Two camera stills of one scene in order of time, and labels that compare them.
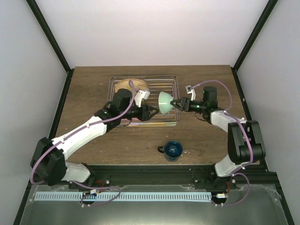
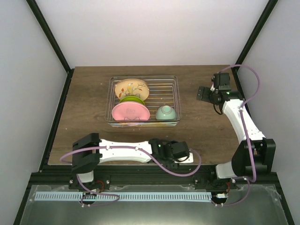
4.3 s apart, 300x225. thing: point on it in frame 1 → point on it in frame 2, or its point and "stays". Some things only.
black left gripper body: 143,116 → 170,166
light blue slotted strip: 124,197 stays
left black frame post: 53,42 stays
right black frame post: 266,12 stays
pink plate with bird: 138,84 stays
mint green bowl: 164,100 → 165,112
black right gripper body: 188,101 → 205,97
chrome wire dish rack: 156,85 stays
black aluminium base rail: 161,175 stays
